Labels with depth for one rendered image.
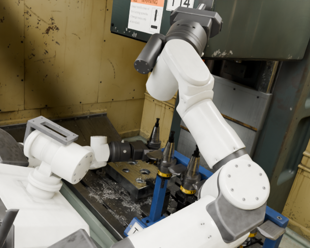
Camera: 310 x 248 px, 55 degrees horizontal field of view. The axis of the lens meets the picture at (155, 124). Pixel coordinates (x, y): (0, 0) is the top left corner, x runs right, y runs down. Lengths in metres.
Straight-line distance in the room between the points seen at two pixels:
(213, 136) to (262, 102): 0.93
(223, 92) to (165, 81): 0.98
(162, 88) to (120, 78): 1.76
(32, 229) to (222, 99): 1.22
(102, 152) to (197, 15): 0.68
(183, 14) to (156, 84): 0.20
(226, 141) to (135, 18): 0.62
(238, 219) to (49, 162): 0.33
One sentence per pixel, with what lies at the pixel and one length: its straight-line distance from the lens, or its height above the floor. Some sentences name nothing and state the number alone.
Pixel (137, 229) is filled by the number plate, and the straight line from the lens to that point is 1.14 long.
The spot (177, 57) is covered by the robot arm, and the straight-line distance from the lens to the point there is 0.54.
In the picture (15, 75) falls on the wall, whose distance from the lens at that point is 1.98.
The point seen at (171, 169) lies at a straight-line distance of 0.98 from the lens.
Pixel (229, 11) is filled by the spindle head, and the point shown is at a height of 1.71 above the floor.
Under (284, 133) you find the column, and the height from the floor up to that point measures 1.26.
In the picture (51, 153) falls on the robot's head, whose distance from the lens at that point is 0.56.
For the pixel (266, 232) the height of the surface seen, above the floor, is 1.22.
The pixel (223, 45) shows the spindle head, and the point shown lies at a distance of 0.87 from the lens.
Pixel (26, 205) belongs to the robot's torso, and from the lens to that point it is 0.55.
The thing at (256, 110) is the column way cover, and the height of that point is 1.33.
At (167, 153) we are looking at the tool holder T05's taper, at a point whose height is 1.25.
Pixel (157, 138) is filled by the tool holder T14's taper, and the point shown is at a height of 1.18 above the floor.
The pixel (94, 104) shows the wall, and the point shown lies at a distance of 2.29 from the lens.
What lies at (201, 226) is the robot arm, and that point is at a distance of 0.45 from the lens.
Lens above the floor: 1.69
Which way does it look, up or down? 21 degrees down
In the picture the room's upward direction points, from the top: 10 degrees clockwise
